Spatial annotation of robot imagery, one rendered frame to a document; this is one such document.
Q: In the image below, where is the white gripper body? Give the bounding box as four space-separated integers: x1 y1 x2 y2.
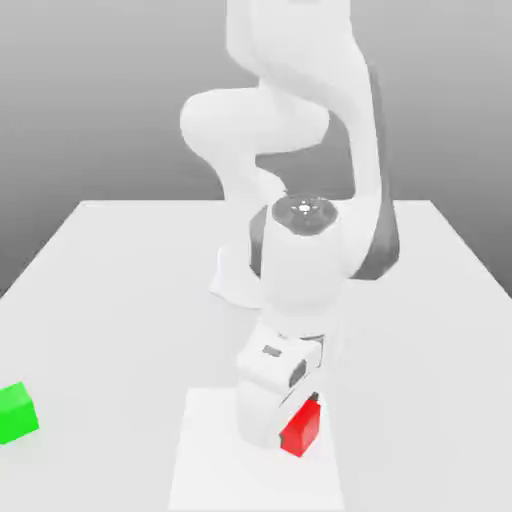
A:
235 373 318 450

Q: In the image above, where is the small red cube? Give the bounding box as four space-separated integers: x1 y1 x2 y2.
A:
279 393 322 458

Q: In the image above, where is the small green cube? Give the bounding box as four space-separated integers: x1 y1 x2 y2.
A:
0 381 41 446

